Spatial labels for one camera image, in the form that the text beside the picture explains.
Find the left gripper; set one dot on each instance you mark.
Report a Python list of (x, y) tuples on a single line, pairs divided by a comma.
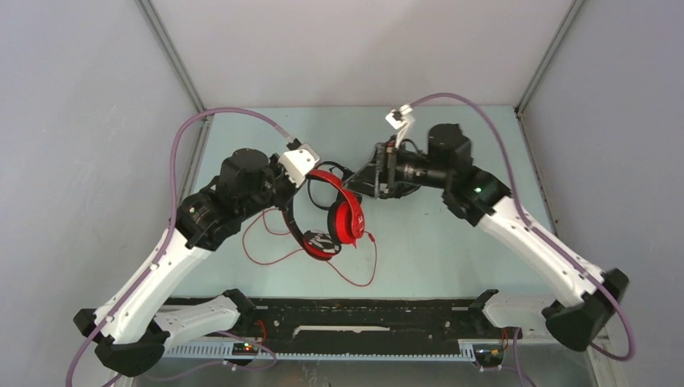
[(278, 167)]

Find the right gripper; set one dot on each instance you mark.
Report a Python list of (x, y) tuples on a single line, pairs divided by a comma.
[(366, 180)]

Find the small black foam headphones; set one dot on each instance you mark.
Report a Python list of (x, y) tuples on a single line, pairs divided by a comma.
[(320, 193)]

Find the red headphones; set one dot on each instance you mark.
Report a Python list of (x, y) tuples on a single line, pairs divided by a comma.
[(345, 226)]

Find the black headset with microphone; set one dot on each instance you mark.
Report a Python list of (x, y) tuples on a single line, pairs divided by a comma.
[(398, 192)]

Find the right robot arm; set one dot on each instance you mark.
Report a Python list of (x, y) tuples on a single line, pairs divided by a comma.
[(586, 296)]

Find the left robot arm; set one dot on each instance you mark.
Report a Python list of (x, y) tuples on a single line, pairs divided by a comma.
[(130, 331)]

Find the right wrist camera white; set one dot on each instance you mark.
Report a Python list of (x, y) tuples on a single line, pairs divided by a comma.
[(401, 119)]

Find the black mounting rail base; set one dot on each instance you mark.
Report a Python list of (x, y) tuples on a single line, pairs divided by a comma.
[(356, 327)]

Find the left aluminium corner post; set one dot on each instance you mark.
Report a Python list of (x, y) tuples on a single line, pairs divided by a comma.
[(158, 29)]

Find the aluminium corner post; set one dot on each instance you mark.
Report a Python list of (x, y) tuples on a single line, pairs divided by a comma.
[(158, 29), (571, 15)]

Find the right aluminium corner post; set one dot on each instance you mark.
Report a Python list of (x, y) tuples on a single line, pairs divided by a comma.
[(571, 15)]

